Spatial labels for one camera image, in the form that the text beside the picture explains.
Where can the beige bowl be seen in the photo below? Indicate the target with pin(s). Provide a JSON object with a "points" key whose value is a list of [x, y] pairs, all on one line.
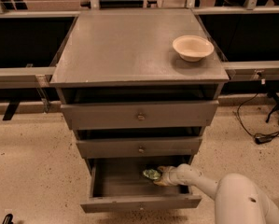
{"points": [[192, 48]]}

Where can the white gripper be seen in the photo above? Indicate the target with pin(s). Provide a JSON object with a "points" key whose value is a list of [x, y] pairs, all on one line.
{"points": [[171, 177]]}

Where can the black object at floor corner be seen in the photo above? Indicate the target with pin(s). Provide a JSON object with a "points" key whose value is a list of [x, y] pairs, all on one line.
{"points": [[8, 219]]}

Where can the grey top drawer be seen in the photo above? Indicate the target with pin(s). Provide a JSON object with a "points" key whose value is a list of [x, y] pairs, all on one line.
{"points": [[139, 115]]}

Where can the grey middle drawer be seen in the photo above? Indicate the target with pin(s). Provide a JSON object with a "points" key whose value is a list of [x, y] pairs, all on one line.
{"points": [[138, 147]]}

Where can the crushed green can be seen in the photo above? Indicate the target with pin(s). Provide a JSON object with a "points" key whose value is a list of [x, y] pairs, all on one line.
{"points": [[152, 174]]}

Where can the black power adapter with cable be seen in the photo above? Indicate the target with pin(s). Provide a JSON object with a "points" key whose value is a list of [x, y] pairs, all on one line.
{"points": [[258, 138]]}

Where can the grey open bottom drawer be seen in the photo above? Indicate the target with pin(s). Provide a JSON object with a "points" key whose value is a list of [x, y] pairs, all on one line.
{"points": [[118, 184]]}

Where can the grey wooden drawer cabinet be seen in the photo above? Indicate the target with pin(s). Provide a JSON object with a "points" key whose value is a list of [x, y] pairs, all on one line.
{"points": [[127, 56]]}

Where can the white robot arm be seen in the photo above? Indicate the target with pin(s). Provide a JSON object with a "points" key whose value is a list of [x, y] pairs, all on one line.
{"points": [[238, 200]]}

